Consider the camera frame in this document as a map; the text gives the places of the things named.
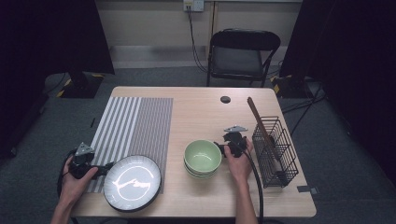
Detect person's left hand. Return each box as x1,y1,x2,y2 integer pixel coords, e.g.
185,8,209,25
59,155,99,203

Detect black stand base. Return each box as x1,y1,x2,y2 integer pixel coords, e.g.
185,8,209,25
57,72,106,100
270,74,316,100

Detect hand-held gripper cable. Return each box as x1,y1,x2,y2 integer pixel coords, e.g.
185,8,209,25
239,144,265,224
56,148,78,199

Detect grey tape strip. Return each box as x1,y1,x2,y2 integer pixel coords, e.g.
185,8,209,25
297,185,319,195

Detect black socket cable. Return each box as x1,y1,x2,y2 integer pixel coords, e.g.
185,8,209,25
186,6,209,74

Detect right hand-held gripper cable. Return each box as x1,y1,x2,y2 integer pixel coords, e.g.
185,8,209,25
239,144,265,224

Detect black curtain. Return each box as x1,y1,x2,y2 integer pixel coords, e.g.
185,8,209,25
279,0,396,175
0,0,116,157

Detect large white ribbed plate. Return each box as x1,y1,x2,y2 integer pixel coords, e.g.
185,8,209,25
102,154,163,214

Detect person's right hand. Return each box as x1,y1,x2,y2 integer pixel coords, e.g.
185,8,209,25
223,138,254,185

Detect white wall socket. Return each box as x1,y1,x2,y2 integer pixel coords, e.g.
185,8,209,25
182,0,205,13

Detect black folding chair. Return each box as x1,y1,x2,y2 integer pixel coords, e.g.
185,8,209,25
205,28,282,89

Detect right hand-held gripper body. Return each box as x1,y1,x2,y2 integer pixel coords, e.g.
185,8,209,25
221,125,249,159

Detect black floor cable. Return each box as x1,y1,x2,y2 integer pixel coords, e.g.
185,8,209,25
290,81,323,137
280,94,327,114

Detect left hand-held gripper cable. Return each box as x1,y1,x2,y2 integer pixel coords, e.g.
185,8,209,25
56,148,78,199

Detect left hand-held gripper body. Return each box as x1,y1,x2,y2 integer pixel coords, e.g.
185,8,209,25
67,142,102,180

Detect grey white striped placemat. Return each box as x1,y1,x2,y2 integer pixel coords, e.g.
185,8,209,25
87,96,174,194

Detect black wire cutlery rack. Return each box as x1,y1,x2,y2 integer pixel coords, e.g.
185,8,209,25
251,116,300,189

